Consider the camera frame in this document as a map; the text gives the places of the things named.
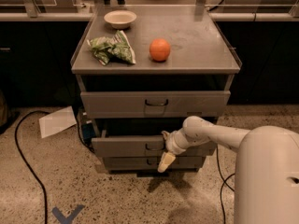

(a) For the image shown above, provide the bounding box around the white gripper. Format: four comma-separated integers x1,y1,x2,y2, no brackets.
158,130,190,173

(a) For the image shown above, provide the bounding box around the grey drawer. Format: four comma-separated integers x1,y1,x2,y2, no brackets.
91,128,218,159
103,156,206,171
81,91,230,119

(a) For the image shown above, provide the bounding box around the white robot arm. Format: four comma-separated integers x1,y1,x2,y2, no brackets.
158,116,299,224

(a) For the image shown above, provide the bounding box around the grey metal drawer cabinet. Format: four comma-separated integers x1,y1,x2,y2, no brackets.
70,4,243,175

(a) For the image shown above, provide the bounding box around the grey bottom drawer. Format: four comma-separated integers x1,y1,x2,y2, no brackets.
103,156,206,171

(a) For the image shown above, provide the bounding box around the grey top drawer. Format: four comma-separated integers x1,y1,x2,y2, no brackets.
81,91,230,119

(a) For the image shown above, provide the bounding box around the blue box on floor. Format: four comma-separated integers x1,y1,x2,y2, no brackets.
81,123,95,142

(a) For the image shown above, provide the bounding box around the orange fruit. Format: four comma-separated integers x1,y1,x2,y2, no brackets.
149,38,171,62

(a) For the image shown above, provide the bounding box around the white paper sheet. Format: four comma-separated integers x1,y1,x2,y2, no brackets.
39,106,77,138

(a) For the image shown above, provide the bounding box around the green chip bag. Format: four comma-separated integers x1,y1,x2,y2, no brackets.
87,30,135,66

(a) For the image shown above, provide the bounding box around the blue tape floor marker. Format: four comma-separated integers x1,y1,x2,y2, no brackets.
51,204,86,224

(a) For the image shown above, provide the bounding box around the white paper bowl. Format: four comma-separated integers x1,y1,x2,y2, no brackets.
104,10,136,29

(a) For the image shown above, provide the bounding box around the black cable right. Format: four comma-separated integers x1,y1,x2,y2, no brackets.
215,145,236,224

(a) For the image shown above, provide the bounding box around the black cable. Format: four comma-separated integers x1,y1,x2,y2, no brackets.
14,110,50,224
215,145,236,224

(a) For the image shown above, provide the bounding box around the black cable left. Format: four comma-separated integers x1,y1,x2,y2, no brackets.
14,110,50,224

